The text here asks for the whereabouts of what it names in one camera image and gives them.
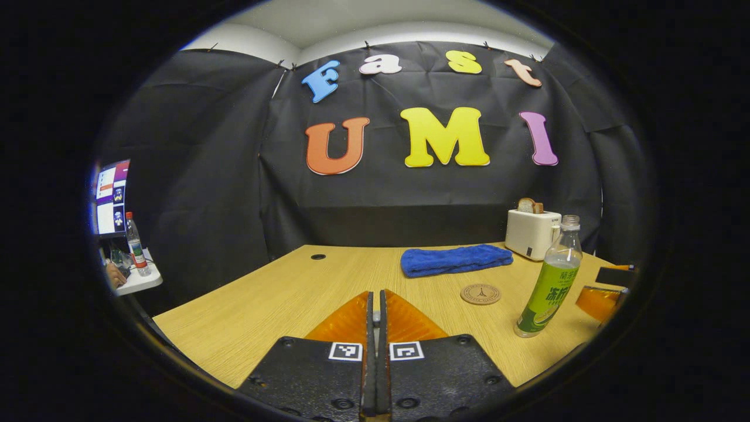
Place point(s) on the blue towel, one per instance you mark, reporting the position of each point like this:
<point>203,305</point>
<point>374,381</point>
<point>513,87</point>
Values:
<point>454,261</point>

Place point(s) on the black backdrop cloth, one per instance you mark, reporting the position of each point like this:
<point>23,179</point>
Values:
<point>410,193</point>

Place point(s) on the round brown coaster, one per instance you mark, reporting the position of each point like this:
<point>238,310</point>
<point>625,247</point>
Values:
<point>480,294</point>

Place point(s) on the green label water bottle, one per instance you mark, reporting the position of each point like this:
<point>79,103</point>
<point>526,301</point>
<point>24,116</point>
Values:
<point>548,293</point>

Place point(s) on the white teacup lid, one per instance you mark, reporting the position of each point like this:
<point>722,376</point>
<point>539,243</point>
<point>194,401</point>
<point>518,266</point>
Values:
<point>376,318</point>

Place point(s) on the computer monitor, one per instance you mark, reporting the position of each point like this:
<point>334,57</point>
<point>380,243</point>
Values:
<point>111,199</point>

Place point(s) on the white side table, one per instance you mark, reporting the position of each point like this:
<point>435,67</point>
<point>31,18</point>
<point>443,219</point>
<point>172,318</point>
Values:
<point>143,281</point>

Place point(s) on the white toaster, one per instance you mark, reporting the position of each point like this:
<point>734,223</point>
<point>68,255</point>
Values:
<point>530,234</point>

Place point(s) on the red-capped clear plastic bottle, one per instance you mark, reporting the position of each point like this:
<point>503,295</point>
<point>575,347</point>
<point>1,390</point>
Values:
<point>137,249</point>

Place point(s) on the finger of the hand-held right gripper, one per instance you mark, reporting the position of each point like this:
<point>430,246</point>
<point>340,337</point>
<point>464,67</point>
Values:
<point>615,276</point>
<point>600,302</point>

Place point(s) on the pale bread slice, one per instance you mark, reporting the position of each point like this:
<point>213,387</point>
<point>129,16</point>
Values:
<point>525,206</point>

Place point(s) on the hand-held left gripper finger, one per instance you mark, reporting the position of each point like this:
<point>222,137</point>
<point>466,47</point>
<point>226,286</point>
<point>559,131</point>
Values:
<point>383,375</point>
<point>369,375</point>

